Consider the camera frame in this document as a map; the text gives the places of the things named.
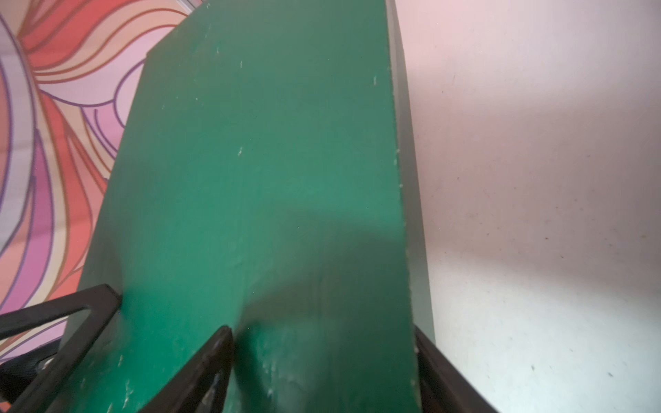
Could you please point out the green shoebox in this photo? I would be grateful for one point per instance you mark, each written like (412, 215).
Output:
(257, 186)

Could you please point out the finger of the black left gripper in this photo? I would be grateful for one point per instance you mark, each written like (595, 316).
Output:
(101, 302)

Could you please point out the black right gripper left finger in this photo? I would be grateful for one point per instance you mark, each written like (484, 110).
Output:
(202, 384)

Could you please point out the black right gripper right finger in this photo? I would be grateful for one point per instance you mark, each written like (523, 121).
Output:
(442, 387)

